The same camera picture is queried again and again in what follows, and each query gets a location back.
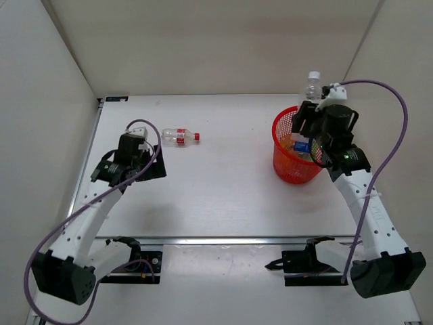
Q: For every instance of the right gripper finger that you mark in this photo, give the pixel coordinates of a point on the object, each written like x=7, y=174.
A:
x=326, y=90
x=305, y=118

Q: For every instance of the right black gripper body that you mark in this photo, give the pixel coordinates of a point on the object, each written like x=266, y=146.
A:
x=318, y=132

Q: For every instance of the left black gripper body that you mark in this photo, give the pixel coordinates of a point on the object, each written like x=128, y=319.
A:
x=141, y=163

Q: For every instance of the clear unlabelled plastic bottle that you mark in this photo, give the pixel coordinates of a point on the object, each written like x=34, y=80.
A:
x=312, y=91

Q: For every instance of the blue label clear bottle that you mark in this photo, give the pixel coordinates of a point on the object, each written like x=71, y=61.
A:
x=301, y=147

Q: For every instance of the red label clear bottle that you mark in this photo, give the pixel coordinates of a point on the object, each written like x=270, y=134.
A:
x=179, y=137

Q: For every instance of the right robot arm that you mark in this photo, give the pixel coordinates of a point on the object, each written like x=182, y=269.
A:
x=379, y=261

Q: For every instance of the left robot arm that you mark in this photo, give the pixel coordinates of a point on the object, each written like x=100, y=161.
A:
x=68, y=270

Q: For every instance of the red mesh plastic bin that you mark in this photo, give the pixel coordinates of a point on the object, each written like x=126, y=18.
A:
x=291, y=161

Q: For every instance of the left corner dark label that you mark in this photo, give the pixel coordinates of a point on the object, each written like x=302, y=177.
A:
x=116, y=98

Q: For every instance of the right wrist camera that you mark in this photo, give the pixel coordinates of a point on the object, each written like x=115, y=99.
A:
x=337, y=96

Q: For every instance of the aluminium table edge rail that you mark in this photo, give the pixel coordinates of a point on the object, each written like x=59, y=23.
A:
x=223, y=241

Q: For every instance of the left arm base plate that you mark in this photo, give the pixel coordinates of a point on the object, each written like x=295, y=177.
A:
x=140, y=273

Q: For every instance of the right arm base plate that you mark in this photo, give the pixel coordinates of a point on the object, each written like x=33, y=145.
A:
x=302, y=269

